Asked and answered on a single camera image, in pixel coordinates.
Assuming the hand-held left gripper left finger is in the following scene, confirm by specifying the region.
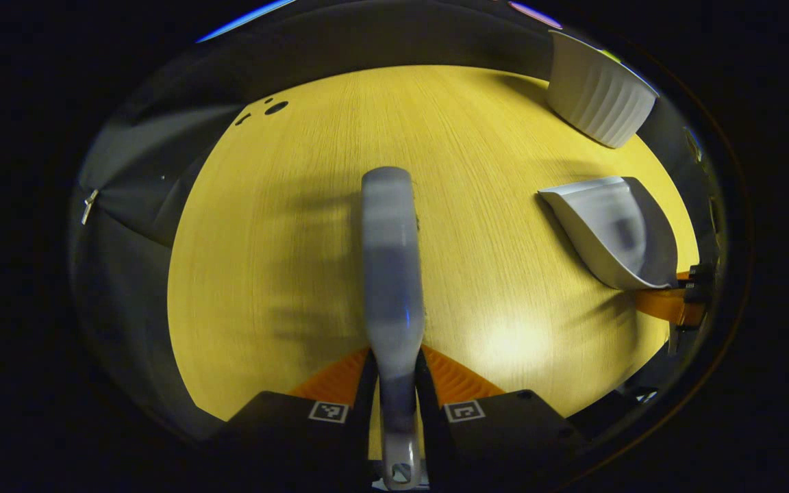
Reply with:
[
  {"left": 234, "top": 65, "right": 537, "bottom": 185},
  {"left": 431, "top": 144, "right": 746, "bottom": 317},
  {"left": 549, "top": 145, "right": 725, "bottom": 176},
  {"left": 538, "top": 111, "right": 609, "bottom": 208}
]
[{"left": 227, "top": 346, "right": 378, "bottom": 481}]

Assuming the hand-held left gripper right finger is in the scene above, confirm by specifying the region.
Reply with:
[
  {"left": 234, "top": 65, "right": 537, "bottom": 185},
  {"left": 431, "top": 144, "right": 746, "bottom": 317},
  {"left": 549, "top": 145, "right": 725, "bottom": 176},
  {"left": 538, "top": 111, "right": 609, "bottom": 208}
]
[{"left": 413, "top": 344, "right": 584, "bottom": 484}]

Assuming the grey dustpan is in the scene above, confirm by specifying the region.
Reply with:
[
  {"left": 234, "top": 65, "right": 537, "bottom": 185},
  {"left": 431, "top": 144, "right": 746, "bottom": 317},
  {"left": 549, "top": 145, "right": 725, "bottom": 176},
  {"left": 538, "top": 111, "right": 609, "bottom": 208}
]
[{"left": 537, "top": 176, "right": 680, "bottom": 291}]

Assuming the small grey broom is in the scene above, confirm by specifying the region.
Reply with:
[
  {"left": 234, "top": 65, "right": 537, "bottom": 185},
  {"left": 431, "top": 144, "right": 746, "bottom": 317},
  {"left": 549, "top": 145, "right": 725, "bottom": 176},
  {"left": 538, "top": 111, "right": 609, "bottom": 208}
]
[{"left": 360, "top": 166, "right": 427, "bottom": 491}]

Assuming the grey ribbed garbage bin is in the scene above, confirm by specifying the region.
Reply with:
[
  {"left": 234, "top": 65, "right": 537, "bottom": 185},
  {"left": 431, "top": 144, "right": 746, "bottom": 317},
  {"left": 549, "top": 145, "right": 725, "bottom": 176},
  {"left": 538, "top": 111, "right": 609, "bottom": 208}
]
[{"left": 547, "top": 29, "right": 660, "bottom": 150}]

